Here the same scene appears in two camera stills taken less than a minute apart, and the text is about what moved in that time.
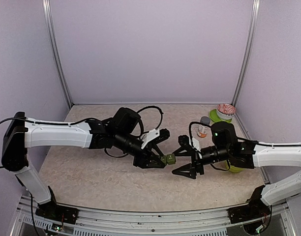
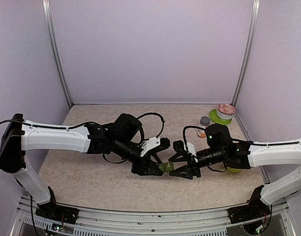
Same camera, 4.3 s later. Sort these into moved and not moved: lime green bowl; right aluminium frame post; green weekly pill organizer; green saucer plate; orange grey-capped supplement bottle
Moved: green weekly pill organizer
Not moved: orange grey-capped supplement bottle; green saucer plate; right aluminium frame post; lime green bowl
